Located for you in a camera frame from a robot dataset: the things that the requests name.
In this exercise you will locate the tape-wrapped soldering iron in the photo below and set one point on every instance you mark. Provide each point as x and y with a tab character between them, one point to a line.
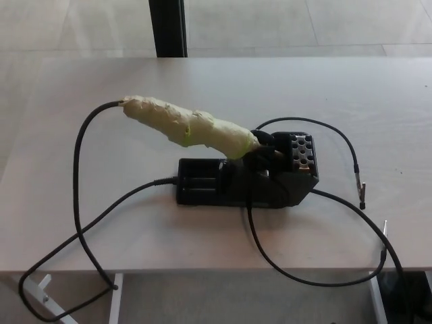
168	118

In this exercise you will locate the black soldering station base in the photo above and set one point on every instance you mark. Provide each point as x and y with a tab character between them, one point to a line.
209	184

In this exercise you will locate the black pillar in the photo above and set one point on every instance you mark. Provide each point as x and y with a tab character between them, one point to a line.
168	27

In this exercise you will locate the white table leg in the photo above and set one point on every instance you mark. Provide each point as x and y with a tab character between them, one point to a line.
115	303
378	300

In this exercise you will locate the white diagonal table brace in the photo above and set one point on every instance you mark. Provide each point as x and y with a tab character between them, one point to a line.
45	281

